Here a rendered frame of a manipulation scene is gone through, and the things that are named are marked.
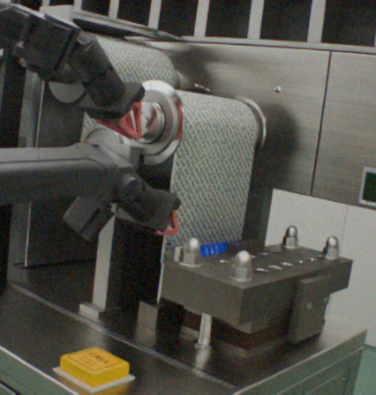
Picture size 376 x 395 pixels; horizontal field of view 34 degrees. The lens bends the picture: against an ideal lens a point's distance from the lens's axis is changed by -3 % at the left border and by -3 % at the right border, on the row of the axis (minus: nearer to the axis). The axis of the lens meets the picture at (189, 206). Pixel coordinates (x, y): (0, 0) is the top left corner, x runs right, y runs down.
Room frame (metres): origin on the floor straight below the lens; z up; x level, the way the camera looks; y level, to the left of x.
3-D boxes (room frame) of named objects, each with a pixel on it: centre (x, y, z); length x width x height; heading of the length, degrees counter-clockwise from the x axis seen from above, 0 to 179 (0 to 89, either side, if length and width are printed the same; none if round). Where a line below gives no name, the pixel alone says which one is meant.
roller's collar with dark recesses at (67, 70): (1.23, 0.29, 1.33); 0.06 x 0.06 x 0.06; 52
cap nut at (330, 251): (1.21, -0.29, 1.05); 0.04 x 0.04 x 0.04
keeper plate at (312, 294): (1.06, -0.24, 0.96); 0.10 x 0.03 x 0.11; 142
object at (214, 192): (1.15, -0.04, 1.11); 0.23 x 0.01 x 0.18; 142
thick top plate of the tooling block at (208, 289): (1.11, -0.16, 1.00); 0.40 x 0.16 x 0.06; 142
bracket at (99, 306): (1.08, 0.14, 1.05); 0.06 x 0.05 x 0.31; 142
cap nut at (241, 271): (0.95, -0.09, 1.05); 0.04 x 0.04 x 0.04
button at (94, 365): (0.81, 0.10, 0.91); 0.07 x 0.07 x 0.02; 52
